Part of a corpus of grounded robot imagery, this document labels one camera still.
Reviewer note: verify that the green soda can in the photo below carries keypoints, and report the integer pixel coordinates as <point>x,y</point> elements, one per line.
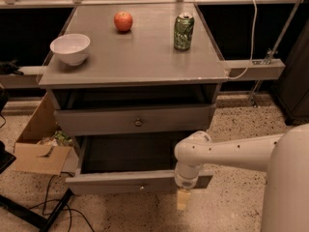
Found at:
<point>183,30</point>

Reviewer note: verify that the grey drawer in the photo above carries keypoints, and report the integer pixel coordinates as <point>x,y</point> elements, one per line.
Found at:
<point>125,163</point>
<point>118,120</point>

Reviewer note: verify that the grey drawer cabinet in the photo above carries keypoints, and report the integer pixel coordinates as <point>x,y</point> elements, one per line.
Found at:
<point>137,69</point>

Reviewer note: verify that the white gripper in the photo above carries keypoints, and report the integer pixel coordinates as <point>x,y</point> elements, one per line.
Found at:
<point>184,182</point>

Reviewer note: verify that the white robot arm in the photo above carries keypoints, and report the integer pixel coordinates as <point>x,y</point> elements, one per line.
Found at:
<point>283,157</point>

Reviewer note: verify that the cardboard box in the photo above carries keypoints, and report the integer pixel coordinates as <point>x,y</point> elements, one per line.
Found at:
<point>38,150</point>

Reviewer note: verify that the grey top drawer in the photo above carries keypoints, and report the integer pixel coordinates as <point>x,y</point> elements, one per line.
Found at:
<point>118,120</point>

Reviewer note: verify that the white bowl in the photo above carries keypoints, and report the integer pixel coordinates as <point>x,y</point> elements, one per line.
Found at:
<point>71,49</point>

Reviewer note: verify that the red apple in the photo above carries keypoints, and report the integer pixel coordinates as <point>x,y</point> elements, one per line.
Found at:
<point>123,21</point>

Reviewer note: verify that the black object at left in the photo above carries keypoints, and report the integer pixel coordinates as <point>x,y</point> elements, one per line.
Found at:
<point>9,67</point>

